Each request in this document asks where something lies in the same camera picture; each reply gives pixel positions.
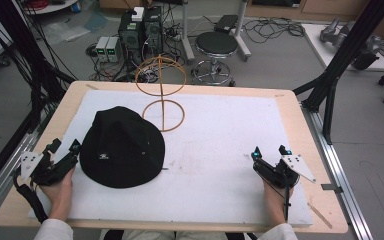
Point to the black round stool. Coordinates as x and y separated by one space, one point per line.
216 45

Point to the white table leg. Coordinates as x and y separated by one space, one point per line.
242 36
186 36

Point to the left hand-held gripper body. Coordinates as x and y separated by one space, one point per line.
60 168

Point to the long tape strip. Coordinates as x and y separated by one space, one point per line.
320 215

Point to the person's right hand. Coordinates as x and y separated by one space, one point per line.
275 201

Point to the white platform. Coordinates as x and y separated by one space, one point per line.
316 40

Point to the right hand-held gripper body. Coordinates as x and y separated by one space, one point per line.
276 171

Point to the round white table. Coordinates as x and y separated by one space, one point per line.
53 6

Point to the aluminium rail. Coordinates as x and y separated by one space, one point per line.
10 163
343 176

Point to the grey power supply unit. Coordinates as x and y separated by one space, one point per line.
114 49
101 48

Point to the black flat box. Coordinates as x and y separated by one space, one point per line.
226 23

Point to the black computer tower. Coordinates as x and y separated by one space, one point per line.
130 36
153 31

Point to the black bucket hat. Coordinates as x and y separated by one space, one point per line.
121 148

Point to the grey metal bracket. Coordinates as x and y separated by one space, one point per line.
331 188

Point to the person's left hand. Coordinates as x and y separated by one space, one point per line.
60 196

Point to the white foam mat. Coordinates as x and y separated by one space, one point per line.
213 160

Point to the wooden hat stand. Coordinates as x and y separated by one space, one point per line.
162 100

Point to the white box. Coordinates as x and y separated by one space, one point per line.
138 14

